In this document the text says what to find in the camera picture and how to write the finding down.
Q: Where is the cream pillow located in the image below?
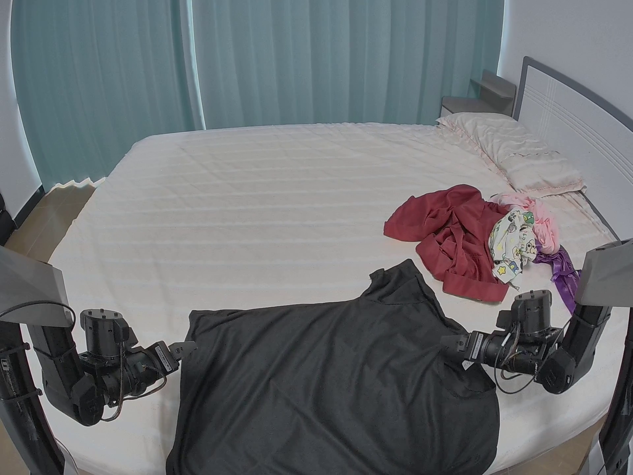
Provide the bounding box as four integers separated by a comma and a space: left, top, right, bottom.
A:
436, 112, 587, 198

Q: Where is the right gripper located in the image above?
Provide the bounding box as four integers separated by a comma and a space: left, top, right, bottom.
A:
465, 331, 541, 371

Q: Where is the blue-green curtain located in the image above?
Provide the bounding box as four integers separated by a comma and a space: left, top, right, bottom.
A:
190, 0, 505, 128
11, 0, 204, 189

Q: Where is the purple garment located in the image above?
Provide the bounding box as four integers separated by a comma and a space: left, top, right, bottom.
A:
533, 245, 583, 315

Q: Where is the grey bedside table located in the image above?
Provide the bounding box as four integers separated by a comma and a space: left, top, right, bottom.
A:
441, 70, 517, 117

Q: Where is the black cable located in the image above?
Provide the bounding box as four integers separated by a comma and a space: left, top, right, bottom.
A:
0, 302, 76, 328
495, 364, 540, 395

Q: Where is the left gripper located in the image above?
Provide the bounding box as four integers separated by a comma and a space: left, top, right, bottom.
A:
119, 343, 181, 397

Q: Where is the black T-shirt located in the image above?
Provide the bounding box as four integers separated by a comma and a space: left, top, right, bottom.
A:
166, 259, 501, 475

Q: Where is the bed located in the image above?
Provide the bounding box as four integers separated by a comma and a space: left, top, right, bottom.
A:
47, 56, 633, 475

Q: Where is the white printed garment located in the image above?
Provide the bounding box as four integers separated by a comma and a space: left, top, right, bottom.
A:
489, 207, 539, 283

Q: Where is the pink garment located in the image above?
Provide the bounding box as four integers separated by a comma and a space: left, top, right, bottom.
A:
495, 192, 562, 255

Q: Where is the dark red garment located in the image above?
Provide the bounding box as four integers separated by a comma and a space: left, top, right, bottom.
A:
385, 184, 510, 304

